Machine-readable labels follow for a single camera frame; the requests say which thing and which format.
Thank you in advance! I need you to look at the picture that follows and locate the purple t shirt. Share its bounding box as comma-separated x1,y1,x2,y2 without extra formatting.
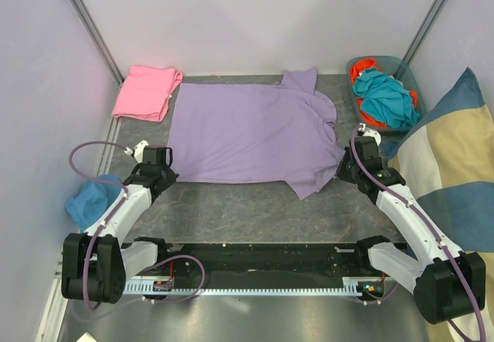
167,68,344,199

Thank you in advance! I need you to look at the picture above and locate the light blue cable duct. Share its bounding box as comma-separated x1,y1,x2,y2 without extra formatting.
123,278,370,296

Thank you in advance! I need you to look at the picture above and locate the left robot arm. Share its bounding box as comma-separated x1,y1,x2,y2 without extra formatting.
61,141,178,310

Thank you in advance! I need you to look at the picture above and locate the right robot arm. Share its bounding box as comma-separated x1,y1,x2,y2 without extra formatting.
337,131,486,324

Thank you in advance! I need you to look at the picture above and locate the left aluminium frame post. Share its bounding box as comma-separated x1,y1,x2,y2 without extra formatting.
69,0,124,86

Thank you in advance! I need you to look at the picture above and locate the right aluminium frame post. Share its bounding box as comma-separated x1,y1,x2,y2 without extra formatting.
402,0,448,66

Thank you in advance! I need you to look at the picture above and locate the orange t shirt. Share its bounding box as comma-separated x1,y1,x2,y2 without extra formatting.
350,58,419,127

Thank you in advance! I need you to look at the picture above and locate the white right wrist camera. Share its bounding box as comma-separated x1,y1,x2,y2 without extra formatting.
357,123,382,146

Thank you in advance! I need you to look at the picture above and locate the folded pink t shirt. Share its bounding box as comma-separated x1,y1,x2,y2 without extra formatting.
111,66,184,123

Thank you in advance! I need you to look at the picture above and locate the teal laundry basket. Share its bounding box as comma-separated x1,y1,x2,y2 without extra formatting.
346,56,427,134

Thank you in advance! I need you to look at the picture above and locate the blue beige checked pillow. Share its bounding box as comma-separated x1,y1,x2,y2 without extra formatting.
381,68,493,341

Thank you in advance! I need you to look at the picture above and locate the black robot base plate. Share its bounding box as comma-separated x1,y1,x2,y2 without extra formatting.
137,243,394,293

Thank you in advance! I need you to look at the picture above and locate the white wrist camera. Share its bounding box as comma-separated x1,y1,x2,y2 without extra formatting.
357,123,382,146
124,140,149,163

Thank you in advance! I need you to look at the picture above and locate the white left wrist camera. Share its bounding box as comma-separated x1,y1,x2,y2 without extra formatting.
124,140,149,163

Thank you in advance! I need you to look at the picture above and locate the aluminium frame post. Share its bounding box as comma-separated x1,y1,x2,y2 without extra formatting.
402,0,448,66
69,0,124,86

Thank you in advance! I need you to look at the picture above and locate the blue bucket hat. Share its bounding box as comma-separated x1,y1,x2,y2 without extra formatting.
65,174,121,232

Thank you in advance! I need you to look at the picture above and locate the teal t shirt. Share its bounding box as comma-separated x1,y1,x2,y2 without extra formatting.
353,67,421,133

